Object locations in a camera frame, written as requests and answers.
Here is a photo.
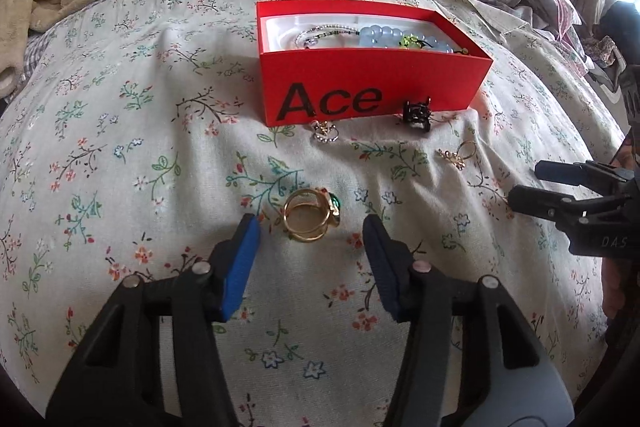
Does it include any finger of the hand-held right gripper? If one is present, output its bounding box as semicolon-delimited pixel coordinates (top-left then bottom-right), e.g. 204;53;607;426
507;185;603;230
535;160;632;188

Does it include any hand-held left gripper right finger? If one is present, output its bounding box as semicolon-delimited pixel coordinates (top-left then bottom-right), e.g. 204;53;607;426
362;214;553;427

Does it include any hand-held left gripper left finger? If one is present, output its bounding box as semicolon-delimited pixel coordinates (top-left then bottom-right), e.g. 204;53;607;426
45;213;262;427

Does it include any gold ring with green stone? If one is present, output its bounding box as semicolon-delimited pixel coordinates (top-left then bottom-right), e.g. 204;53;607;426
283;188;344;243

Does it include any gold flower ring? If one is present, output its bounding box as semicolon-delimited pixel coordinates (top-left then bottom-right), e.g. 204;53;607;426
437;140;476;169

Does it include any silver crown ring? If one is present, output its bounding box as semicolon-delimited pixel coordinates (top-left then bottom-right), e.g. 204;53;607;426
310;120;340;143

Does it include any black hair claw clip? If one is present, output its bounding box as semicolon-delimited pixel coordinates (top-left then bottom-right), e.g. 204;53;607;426
401;97;432;132

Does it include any red cardboard box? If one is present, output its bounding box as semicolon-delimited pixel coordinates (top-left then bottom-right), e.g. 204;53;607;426
256;0;495;128

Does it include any person's right hand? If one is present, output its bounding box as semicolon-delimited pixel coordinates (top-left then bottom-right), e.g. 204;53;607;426
601;257;624;321

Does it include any floral bedspread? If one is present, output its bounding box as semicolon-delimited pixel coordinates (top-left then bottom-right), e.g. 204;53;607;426
0;0;627;427

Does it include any light blue bead bracelet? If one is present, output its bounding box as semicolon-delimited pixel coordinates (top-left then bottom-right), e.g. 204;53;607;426
357;25;459;56

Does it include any white bead bracelet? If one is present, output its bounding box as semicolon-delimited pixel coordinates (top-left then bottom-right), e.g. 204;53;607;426
295;24;362;50

